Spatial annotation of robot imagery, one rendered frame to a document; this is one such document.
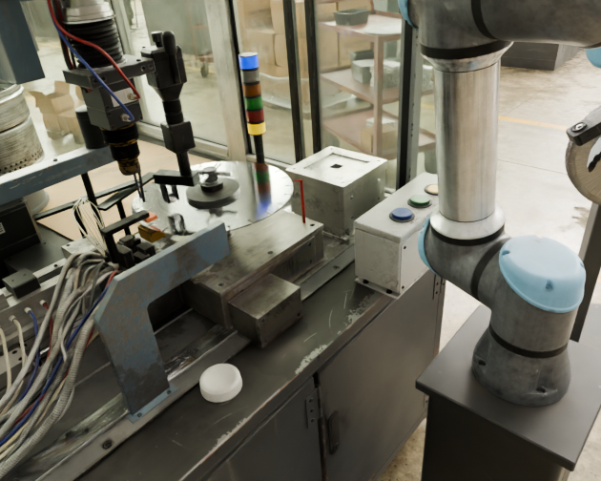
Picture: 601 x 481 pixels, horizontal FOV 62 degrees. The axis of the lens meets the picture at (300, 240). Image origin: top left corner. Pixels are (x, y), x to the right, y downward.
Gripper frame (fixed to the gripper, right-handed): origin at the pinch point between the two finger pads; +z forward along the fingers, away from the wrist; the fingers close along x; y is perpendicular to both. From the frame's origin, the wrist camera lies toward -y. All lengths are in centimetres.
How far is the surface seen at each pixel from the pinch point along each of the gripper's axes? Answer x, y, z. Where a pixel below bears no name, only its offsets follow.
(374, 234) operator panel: -10.1, -47.0, 2.7
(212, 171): -3, -78, -9
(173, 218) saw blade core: -12, -85, -4
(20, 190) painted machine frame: -11, -113, -11
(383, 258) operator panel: -11.3, -45.3, 7.6
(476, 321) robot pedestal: -20.8, -28.7, 16.3
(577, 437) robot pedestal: -46, -21, 16
